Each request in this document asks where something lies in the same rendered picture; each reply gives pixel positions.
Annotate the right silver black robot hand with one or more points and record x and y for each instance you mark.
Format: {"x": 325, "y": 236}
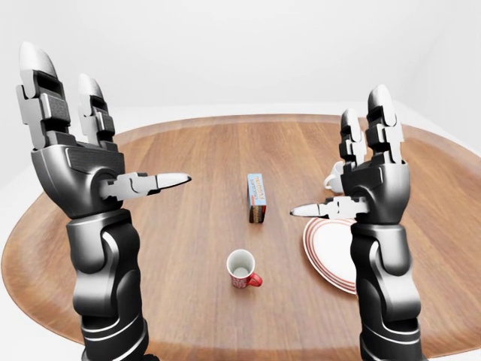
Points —
{"x": 381, "y": 188}

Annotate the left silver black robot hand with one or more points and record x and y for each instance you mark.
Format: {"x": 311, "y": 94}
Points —
{"x": 77, "y": 171}

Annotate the right silver black robot arm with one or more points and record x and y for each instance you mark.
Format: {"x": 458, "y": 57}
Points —
{"x": 385, "y": 293}

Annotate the left silver black robot arm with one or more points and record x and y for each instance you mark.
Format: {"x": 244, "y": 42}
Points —
{"x": 107, "y": 286}

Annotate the white plate with red rings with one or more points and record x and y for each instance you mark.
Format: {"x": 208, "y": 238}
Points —
{"x": 332, "y": 252}

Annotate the red mug with white inside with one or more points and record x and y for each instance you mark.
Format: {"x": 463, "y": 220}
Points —
{"x": 241, "y": 269}

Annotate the printed blue food box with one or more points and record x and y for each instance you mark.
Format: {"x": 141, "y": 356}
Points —
{"x": 257, "y": 197}

